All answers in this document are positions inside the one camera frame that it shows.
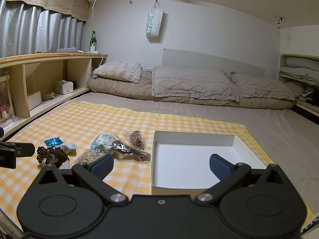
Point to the bagged brown cord keychain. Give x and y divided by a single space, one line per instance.
135 138

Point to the wooden low shelf unit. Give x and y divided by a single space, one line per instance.
38 72

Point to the grey bed sheet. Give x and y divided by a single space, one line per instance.
280 136

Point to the beige folded mattress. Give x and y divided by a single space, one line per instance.
143 91

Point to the green glass bottle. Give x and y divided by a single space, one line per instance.
93 42

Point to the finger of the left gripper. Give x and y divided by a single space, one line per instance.
19 149

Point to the clear bag with pink items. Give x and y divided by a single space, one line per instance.
7 110

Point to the grey curtain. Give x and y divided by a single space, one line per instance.
27 29

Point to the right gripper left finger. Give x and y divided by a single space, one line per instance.
90 176

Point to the white tissue box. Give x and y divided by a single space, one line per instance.
63 87

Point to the white hanging tote bag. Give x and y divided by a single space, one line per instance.
155 15

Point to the left beige pillow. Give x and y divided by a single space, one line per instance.
120 70

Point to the blue wet wipe packet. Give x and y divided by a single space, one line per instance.
57 143

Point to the white headboard panel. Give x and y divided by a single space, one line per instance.
195 60

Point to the white board in shelf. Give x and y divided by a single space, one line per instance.
34 100

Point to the folded grey bedding on shelf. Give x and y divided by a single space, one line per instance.
301 69

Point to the beige quilted comforter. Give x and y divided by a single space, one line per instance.
203 84

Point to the yellow white checkered blanket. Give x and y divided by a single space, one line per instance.
119 144

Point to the white shallow cardboard box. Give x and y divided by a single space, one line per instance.
180 161

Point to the blue floral silk pouch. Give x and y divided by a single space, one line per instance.
103 144

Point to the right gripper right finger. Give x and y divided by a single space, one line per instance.
231 178

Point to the lavender box on shelf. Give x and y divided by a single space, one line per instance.
66 50

